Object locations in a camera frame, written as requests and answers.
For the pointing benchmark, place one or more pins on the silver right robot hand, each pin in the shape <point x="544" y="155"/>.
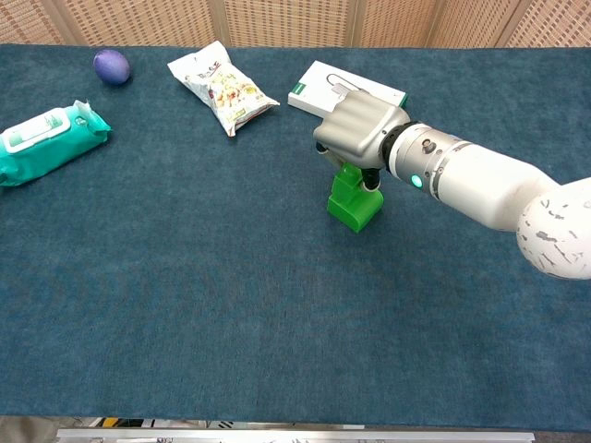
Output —
<point x="360" y="129"/>

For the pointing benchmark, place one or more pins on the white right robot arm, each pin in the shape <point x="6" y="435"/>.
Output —
<point x="485" y="189"/>

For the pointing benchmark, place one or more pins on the large green toy block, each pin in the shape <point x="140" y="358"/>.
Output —
<point x="358" y="207"/>

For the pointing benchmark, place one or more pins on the white USB hub box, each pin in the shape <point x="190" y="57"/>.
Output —
<point x="314" y="90"/>

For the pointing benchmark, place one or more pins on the woven bamboo folding screen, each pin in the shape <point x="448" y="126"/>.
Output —
<point x="295" y="20"/>

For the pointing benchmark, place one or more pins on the white snack bag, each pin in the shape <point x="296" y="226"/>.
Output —
<point x="221" y="87"/>

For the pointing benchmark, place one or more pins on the dark teal table cloth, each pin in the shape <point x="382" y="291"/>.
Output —
<point x="231" y="300"/>

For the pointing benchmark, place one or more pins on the purple egg-shaped ball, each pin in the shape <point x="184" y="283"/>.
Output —
<point x="112" y="66"/>

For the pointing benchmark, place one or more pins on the green wet wipes pack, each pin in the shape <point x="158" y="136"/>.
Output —
<point x="44" y="145"/>

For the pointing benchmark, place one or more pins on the aluminium frame rail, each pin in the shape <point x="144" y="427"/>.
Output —
<point x="295" y="435"/>

